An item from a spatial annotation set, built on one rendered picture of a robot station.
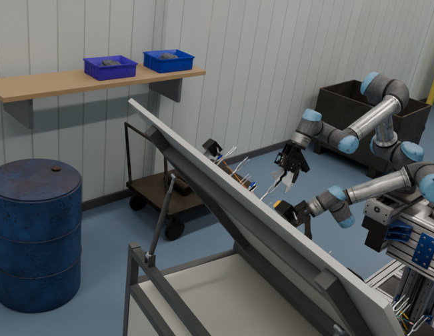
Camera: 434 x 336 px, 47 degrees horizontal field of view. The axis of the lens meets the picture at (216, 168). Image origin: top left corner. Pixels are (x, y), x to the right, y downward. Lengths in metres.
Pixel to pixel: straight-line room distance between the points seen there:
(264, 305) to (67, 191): 1.31
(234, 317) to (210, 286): 0.21
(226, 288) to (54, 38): 2.09
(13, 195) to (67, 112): 1.06
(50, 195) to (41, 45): 1.11
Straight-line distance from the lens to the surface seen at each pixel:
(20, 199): 2.88
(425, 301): 3.01
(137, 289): 2.25
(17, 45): 3.49
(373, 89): 2.40
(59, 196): 2.90
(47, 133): 3.78
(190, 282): 2.31
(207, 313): 2.18
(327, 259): 1.13
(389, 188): 2.33
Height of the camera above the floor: 2.27
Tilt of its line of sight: 26 degrees down
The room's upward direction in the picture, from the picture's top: 8 degrees clockwise
